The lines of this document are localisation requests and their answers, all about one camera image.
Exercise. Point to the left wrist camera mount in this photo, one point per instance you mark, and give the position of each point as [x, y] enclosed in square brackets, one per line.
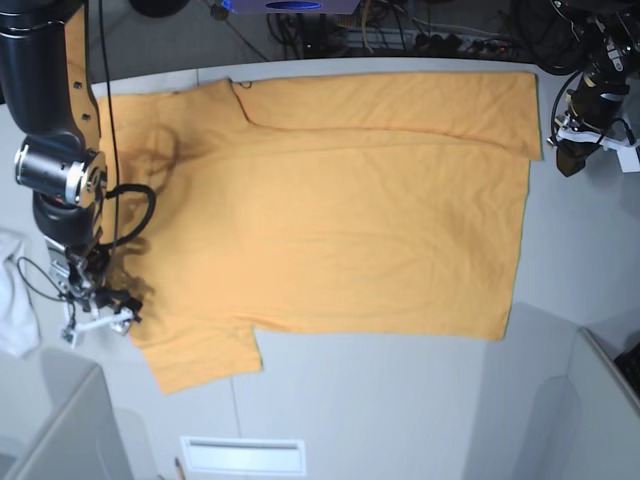
[628, 153]

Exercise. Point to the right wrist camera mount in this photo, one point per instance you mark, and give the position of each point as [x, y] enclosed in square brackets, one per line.
[73, 330]

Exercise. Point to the white cloth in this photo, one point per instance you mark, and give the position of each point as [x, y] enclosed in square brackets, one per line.
[19, 326]

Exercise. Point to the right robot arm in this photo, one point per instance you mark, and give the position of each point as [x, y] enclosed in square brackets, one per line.
[46, 86]

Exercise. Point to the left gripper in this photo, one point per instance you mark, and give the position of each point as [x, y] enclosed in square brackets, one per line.
[575, 140]

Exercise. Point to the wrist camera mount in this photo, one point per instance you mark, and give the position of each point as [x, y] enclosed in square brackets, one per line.
[73, 330]
[628, 153]

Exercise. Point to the white box left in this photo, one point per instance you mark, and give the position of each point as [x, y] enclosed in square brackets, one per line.
[80, 438]

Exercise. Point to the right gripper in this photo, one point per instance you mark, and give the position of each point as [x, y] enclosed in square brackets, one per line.
[81, 273]

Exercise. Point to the yellow T-shirt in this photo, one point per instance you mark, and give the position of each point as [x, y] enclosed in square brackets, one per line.
[382, 203]

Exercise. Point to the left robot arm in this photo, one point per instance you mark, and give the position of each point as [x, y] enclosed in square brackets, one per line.
[595, 46]

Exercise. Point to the white box right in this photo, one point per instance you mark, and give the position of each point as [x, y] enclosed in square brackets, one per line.
[602, 441]

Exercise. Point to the white box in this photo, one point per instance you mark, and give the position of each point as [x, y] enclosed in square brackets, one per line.
[80, 438]
[602, 441]

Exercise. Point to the white label plate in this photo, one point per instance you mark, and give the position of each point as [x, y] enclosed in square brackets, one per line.
[251, 457]

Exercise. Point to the pencil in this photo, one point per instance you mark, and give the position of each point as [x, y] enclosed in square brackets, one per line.
[179, 469]

